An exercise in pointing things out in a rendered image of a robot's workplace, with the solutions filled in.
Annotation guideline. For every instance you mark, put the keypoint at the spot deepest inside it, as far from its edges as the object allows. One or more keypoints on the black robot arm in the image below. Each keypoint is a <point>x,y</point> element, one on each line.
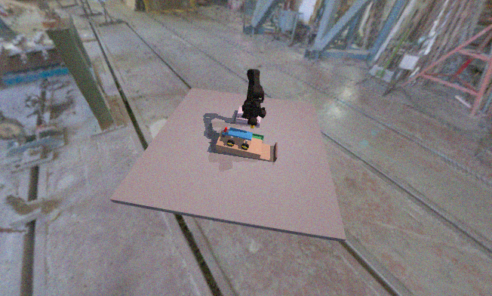
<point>255,92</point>

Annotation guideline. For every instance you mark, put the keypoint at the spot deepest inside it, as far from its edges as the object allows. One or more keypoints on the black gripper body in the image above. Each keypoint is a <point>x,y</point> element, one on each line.
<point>253,119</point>

